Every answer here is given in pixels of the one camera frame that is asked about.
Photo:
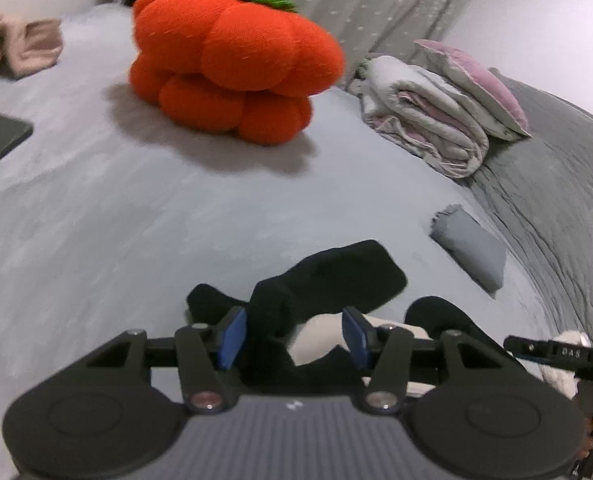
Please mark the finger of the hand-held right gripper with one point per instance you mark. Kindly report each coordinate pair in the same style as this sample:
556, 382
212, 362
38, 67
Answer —
551, 351

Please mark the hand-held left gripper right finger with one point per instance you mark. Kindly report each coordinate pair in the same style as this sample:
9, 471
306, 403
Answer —
355, 340

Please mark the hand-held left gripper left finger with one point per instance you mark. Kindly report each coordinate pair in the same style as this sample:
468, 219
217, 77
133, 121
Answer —
232, 337

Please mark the cream and black sweatshirt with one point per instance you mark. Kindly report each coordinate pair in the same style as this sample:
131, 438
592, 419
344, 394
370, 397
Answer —
346, 270

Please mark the white plush toy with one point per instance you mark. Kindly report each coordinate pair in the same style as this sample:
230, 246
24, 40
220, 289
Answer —
564, 382

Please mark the folded grey cloth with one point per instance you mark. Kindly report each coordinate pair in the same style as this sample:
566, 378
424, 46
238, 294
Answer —
474, 247

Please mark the grey quilted blanket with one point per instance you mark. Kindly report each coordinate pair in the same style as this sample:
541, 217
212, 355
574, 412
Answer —
556, 200

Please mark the folded white pink quilt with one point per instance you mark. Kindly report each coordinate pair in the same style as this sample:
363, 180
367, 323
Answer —
421, 110

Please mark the pink pillow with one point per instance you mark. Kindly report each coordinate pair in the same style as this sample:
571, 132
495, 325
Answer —
481, 85

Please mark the orange pumpkin plush pillow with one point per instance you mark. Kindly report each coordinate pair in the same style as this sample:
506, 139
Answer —
236, 50

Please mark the beige crumpled cloth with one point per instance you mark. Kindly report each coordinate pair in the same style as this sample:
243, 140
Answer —
21, 45

